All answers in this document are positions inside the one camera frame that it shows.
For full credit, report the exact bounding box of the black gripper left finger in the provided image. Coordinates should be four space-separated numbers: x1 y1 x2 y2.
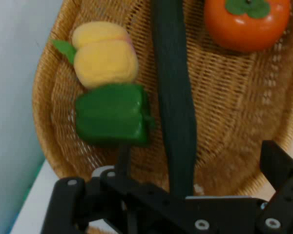
40 143 186 234

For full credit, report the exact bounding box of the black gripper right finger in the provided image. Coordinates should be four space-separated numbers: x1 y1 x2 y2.
256 140 293 234

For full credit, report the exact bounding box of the dark green cucumber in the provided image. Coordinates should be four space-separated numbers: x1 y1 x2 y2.
150 0 198 198

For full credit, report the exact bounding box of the woven wicker basket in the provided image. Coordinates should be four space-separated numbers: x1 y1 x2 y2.
32 0 293 234

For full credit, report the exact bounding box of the green toy bell pepper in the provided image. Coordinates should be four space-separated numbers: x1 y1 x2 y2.
75 83 156 148

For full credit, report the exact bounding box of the orange toy persimmon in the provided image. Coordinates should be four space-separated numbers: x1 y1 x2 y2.
204 0 291 53

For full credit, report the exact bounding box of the yellow toy peach with leaf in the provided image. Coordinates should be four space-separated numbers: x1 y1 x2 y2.
50 21 139 90

